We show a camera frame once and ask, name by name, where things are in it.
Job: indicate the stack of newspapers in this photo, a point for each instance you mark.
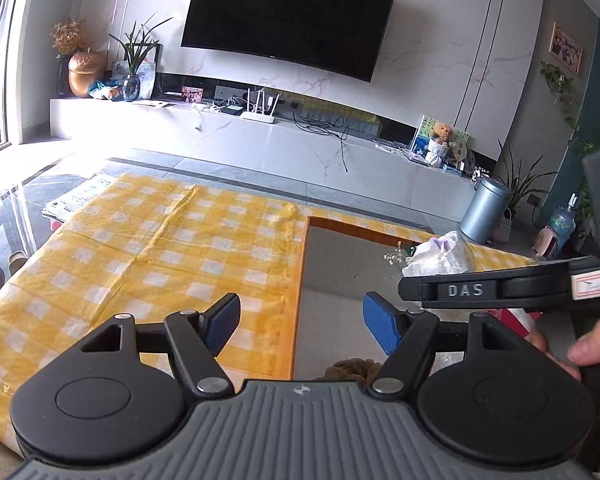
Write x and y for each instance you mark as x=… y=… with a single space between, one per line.
x=75 y=200

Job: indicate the pink heater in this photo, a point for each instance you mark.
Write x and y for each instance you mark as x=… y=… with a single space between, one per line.
x=547 y=242

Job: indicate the small white dried flowers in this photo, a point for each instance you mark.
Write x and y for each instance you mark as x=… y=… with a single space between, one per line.
x=395 y=256

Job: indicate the beige slipper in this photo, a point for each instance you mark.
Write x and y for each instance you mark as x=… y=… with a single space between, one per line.
x=18 y=262

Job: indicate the trailing green vine plant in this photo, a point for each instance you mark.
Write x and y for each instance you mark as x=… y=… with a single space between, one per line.
x=560 y=82

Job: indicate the white marble television cabinet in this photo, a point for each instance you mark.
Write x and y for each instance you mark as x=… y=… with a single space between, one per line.
x=260 y=145

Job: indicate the white router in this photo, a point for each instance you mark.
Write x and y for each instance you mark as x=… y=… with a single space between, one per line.
x=257 y=116

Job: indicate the yellow checked tablecloth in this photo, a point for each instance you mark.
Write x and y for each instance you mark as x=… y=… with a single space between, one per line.
x=155 y=260

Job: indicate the long-leaf potted plant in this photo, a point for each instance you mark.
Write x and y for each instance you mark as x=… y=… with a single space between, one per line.
x=515 y=185

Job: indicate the round white hand fan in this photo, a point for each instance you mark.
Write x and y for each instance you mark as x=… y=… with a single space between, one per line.
x=458 y=152

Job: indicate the blue water bottle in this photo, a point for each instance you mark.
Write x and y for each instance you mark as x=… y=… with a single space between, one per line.
x=562 y=225

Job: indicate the dried yellow flowers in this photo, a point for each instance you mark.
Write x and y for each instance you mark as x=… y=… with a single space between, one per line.
x=69 y=35

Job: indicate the grey metal trash can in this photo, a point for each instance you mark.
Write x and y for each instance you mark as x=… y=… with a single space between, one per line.
x=485 y=210

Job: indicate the red square box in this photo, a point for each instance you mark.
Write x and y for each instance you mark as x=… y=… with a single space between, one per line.
x=512 y=316

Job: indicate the white picture frame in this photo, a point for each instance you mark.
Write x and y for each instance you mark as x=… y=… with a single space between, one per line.
x=150 y=72

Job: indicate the white cloth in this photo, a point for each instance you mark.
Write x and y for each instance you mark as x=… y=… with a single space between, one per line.
x=445 y=260

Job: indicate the framed wall picture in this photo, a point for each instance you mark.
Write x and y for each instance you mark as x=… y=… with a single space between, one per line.
x=566 y=47

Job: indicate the woven basket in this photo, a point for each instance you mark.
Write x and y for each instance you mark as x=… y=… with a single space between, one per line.
x=504 y=227

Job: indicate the brown knit item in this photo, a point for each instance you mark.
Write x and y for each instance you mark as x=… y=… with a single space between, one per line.
x=350 y=369

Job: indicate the small photo frame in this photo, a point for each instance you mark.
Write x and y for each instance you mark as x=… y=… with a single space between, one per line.
x=192 y=94

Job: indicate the green plant in glass vase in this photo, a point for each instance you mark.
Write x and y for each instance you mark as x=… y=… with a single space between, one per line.
x=131 y=87

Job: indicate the leafy green pothos plant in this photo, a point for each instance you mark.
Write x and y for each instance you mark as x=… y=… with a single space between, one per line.
x=586 y=210

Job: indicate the golden apple jar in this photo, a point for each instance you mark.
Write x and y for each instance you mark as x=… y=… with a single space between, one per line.
x=85 y=75

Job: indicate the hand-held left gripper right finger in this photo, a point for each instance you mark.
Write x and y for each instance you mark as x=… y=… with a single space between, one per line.
x=382 y=322

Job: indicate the brown teddy bear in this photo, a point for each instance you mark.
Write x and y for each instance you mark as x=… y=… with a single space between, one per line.
x=441 y=131

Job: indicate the green blue picture board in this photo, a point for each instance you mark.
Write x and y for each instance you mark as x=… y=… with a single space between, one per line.
x=422 y=132

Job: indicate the black curved television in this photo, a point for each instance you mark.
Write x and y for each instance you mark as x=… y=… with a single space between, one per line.
x=290 y=15

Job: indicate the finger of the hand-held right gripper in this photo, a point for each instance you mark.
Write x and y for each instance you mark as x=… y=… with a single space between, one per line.
x=430 y=290

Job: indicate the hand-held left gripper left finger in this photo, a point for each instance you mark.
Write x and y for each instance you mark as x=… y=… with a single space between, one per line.
x=225 y=317

